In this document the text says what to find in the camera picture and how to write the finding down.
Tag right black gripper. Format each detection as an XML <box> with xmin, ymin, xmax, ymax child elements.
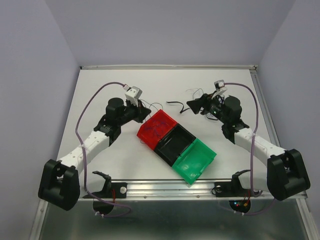
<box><xmin>185</xmin><ymin>90</ymin><xmax>229</xmax><ymax>125</ymax></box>

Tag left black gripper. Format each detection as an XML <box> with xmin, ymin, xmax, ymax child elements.
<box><xmin>117</xmin><ymin>98</ymin><xmax>151</xmax><ymax>127</ymax></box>

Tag black cable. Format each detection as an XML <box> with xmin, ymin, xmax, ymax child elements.
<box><xmin>166</xmin><ymin>100</ymin><xmax>190</xmax><ymax>115</ymax></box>

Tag thin dark blue wire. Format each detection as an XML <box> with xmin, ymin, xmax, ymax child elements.
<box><xmin>143</xmin><ymin>119</ymin><xmax>173</xmax><ymax>141</ymax></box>

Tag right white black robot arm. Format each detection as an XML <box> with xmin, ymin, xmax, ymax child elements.
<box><xmin>186</xmin><ymin>93</ymin><xmax>311</xmax><ymax>201</ymax></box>

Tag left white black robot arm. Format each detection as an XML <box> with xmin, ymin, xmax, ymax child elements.
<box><xmin>38</xmin><ymin>97</ymin><xmax>151</xmax><ymax>211</ymax></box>

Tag red plastic bin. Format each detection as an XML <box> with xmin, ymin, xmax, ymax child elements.
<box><xmin>137</xmin><ymin>109</ymin><xmax>178</xmax><ymax>150</ymax></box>

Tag black plastic bin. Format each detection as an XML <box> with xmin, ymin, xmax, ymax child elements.
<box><xmin>154</xmin><ymin>123</ymin><xmax>196</xmax><ymax>167</ymax></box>

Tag green plastic bin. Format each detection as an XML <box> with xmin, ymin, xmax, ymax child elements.
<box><xmin>172</xmin><ymin>138</ymin><xmax>217</xmax><ymax>186</ymax></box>

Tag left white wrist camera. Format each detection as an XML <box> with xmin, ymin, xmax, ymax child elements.
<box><xmin>123</xmin><ymin>85</ymin><xmax>143</xmax><ymax>107</ymax></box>

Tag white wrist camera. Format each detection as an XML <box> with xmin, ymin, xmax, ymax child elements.
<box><xmin>214</xmin><ymin>80</ymin><xmax>227</xmax><ymax>96</ymax></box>
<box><xmin>123</xmin><ymin>85</ymin><xmax>143</xmax><ymax>107</ymax></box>

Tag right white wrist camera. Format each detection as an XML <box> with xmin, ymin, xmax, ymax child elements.
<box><xmin>214</xmin><ymin>80</ymin><xmax>227</xmax><ymax>96</ymax></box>

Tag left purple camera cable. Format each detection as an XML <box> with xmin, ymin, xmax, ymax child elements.
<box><xmin>74</xmin><ymin>82</ymin><xmax>133</xmax><ymax>218</ymax></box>

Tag aluminium front rail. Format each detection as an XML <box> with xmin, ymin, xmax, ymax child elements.
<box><xmin>39</xmin><ymin>177</ymin><xmax>308</xmax><ymax>201</ymax></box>

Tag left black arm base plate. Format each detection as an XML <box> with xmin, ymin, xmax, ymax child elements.
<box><xmin>87</xmin><ymin>170</ymin><xmax>128</xmax><ymax>199</ymax></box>

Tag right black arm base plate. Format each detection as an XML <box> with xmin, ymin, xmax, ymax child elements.
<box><xmin>211</xmin><ymin>169</ymin><xmax>261</xmax><ymax>198</ymax></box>

